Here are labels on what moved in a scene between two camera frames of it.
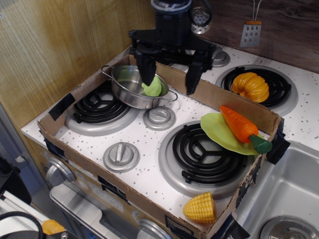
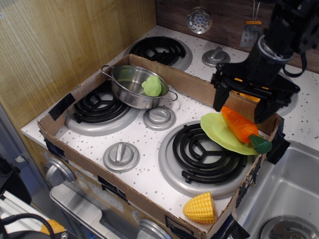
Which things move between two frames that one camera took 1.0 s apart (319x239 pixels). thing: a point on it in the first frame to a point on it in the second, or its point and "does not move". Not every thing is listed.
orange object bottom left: x=50 y=227 does not move
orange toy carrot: x=245 y=130 does not move
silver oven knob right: x=148 y=229 does not move
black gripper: x=172 y=42 to x=261 y=74
